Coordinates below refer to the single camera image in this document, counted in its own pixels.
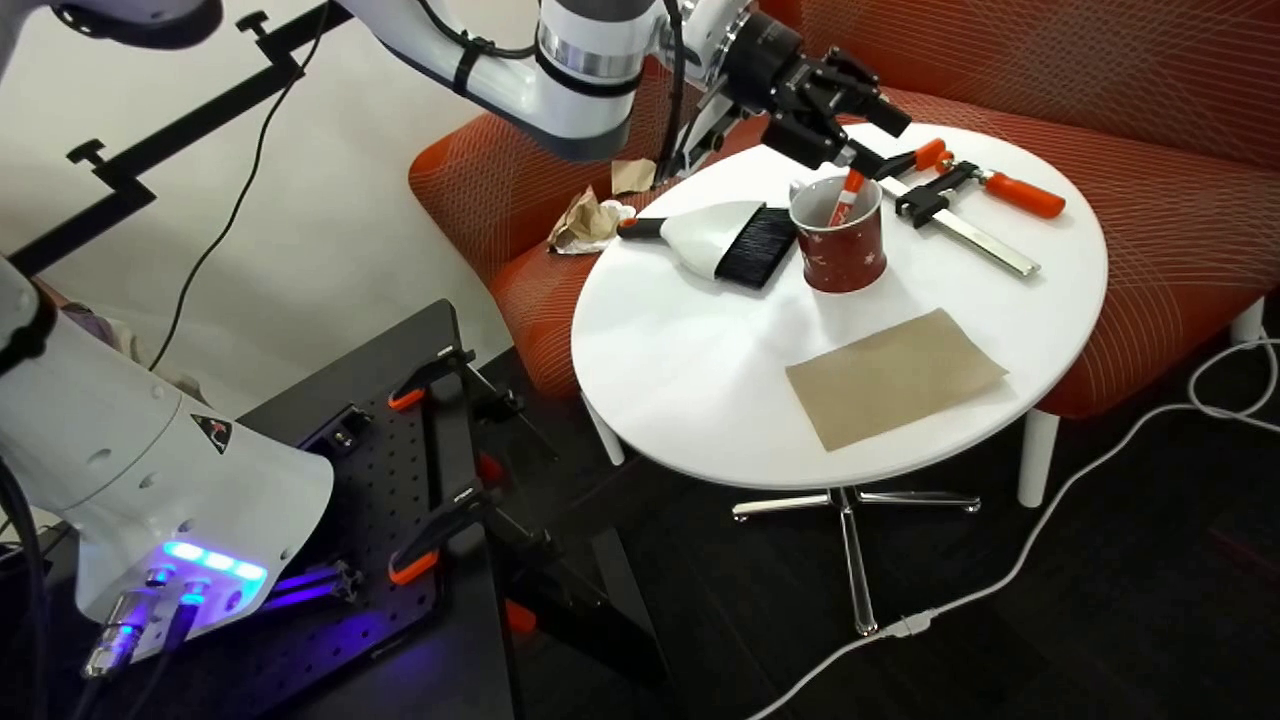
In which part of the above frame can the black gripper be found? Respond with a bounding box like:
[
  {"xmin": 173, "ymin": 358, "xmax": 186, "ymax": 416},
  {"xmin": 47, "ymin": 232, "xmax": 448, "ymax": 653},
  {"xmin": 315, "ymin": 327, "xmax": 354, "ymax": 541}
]
[{"xmin": 723, "ymin": 11, "xmax": 912, "ymax": 179}]

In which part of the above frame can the red marker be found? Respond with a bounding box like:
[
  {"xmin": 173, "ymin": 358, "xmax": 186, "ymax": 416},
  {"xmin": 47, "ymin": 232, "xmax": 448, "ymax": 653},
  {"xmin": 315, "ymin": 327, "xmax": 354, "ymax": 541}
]
[{"xmin": 827, "ymin": 169, "xmax": 862, "ymax": 226}]

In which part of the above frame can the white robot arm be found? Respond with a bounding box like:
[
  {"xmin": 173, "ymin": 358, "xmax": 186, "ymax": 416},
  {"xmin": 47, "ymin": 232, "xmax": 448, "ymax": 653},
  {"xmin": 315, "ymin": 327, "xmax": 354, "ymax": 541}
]
[{"xmin": 175, "ymin": 0, "xmax": 912, "ymax": 175}]

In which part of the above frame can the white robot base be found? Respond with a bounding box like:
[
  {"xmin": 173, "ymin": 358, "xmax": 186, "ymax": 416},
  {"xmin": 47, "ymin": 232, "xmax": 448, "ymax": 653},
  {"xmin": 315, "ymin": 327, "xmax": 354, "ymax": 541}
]
[{"xmin": 0, "ymin": 258, "xmax": 336, "ymax": 674}]

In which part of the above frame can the maroon mug white inside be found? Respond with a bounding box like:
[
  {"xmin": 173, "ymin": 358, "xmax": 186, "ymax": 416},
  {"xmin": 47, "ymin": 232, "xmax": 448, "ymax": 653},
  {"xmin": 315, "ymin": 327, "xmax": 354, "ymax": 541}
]
[{"xmin": 788, "ymin": 175, "xmax": 887, "ymax": 293}]

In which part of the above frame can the small orange black clamp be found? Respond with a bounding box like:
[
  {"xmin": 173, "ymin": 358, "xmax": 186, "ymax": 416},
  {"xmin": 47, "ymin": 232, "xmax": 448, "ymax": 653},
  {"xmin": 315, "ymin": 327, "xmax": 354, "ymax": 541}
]
[{"xmin": 871, "ymin": 140, "xmax": 947, "ymax": 179}]

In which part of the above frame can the tan cloth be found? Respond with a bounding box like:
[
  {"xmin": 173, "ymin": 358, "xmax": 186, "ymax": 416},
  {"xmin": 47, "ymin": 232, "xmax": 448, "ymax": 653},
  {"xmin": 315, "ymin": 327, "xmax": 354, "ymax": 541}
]
[{"xmin": 788, "ymin": 306, "xmax": 1003, "ymax": 453}]

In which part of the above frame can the crumpled brown paper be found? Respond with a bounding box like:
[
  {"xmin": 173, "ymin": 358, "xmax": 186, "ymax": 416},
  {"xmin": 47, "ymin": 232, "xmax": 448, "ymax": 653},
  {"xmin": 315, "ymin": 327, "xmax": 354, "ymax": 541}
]
[{"xmin": 546, "ymin": 160, "xmax": 656, "ymax": 255}]

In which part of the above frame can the round white table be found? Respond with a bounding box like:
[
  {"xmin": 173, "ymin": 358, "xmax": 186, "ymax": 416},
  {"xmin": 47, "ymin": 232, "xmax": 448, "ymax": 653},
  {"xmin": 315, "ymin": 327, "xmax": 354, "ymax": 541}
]
[{"xmin": 573, "ymin": 125, "xmax": 1106, "ymax": 503}]

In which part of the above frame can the orange patterned sofa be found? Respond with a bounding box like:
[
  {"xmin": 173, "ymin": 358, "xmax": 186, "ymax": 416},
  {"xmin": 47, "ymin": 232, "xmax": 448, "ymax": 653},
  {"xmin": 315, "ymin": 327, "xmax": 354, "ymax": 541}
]
[{"xmin": 406, "ymin": 0, "xmax": 1280, "ymax": 419}]

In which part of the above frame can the orange black clamp right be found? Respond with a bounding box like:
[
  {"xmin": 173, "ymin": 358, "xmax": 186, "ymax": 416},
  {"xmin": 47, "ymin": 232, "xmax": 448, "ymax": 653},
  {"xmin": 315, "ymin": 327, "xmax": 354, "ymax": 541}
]
[{"xmin": 387, "ymin": 344, "xmax": 524, "ymax": 419}]

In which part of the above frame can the orange black clamp left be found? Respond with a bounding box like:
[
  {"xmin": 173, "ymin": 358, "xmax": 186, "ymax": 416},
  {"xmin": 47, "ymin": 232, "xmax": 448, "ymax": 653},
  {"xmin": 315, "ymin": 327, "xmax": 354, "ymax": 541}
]
[{"xmin": 382, "ymin": 487, "xmax": 482, "ymax": 587}]

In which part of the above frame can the black perforated mounting board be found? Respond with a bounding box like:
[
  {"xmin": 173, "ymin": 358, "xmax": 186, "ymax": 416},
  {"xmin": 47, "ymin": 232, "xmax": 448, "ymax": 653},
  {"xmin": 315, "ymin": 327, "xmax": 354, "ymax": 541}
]
[{"xmin": 87, "ymin": 300, "xmax": 517, "ymax": 720}]

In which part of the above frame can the bar clamp orange handle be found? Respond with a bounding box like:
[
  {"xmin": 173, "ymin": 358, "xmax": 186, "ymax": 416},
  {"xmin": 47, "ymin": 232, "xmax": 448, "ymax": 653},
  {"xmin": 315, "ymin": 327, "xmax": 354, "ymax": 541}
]
[{"xmin": 887, "ymin": 160, "xmax": 1062, "ymax": 279}]

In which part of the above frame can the white cable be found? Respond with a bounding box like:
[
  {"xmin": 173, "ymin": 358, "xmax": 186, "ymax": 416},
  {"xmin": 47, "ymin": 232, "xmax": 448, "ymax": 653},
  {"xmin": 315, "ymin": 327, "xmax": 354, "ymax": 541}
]
[{"xmin": 743, "ymin": 310, "xmax": 1280, "ymax": 720}]

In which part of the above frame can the black camera boom frame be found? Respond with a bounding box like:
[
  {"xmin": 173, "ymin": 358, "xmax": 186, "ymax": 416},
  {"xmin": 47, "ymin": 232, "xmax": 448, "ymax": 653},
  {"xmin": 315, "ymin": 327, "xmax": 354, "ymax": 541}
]
[{"xmin": 13, "ymin": 0, "xmax": 351, "ymax": 277}]

